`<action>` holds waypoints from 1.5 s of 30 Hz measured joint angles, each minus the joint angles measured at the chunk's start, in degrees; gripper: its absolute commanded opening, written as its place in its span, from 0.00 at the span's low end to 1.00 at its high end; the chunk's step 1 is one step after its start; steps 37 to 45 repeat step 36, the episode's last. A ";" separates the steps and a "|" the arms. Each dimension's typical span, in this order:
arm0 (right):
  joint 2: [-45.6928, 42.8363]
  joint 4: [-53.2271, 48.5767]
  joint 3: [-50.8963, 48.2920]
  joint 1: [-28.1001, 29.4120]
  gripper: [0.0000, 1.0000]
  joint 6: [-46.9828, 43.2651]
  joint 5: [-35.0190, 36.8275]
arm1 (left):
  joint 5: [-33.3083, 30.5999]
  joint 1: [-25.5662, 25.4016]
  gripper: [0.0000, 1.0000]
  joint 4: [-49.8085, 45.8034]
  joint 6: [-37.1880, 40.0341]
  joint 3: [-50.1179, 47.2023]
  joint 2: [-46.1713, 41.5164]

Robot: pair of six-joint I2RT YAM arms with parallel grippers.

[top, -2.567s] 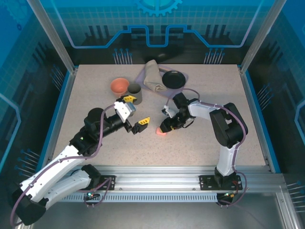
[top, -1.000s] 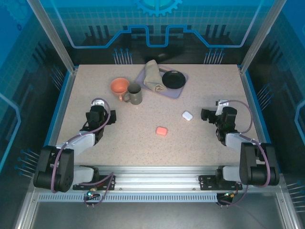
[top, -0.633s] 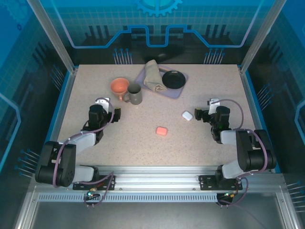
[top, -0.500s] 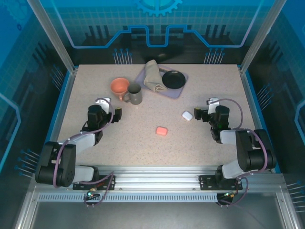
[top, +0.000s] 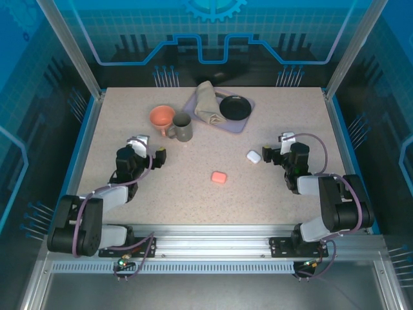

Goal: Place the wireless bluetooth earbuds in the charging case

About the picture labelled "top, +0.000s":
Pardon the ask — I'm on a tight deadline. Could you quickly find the grey mug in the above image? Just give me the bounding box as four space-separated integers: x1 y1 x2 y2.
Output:
166 112 194 143

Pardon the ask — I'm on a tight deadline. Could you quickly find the lavender plastic tray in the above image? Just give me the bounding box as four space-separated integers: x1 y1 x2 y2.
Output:
183 86 256 134

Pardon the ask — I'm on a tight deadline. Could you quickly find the aluminium frame post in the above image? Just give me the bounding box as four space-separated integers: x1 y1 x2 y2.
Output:
34 0 105 99
324 0 380 99

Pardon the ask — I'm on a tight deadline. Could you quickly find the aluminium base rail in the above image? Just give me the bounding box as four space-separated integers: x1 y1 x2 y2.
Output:
96 223 387 261

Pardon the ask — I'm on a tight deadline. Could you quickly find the orange ceramic cup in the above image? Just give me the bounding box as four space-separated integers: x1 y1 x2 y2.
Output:
149 105 177 136

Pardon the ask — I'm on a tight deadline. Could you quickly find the slotted grey cable duct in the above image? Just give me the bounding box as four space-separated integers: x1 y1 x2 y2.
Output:
51 261 327 275

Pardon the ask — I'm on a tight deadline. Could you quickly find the black round plate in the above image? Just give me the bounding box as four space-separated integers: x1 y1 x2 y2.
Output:
219 95 252 121

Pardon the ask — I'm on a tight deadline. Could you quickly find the beige folded cloth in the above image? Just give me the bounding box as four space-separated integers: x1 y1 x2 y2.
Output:
194 80 228 127

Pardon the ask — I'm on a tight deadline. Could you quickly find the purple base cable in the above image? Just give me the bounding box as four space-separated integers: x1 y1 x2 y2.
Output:
105 234 155 284
295 240 337 282

